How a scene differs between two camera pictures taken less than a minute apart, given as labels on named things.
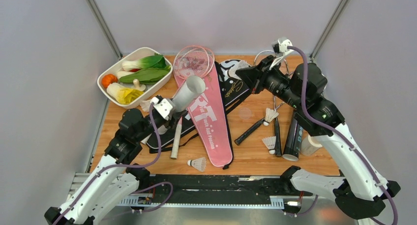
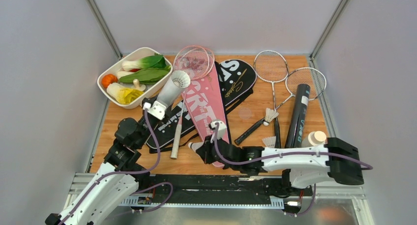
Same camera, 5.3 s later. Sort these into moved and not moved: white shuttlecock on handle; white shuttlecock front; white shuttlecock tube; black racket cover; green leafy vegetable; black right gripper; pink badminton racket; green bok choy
Moved: white shuttlecock tube; white shuttlecock front; black right gripper
Not moved: white shuttlecock on handle; black racket cover; green leafy vegetable; green bok choy; pink badminton racket
